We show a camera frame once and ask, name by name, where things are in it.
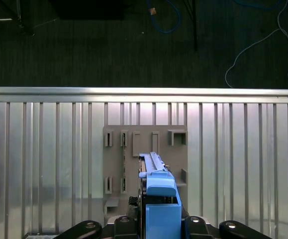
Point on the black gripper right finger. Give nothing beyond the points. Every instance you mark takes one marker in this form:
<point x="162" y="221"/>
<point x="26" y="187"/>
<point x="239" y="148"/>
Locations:
<point x="196" y="229"/>

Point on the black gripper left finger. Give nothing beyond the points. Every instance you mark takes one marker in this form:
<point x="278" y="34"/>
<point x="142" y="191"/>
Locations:
<point x="124" y="229"/>

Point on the hard disk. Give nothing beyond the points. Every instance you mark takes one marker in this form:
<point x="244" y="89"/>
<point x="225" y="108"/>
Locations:
<point x="162" y="219"/>

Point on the grey parts rack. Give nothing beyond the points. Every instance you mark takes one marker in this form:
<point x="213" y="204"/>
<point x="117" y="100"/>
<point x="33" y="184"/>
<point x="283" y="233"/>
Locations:
<point x="146" y="142"/>

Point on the black box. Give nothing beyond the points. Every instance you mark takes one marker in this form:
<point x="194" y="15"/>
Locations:
<point x="91" y="10"/>

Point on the metal stand frame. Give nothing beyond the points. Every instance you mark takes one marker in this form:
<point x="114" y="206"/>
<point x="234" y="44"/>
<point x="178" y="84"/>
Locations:
<point x="19" y="15"/>

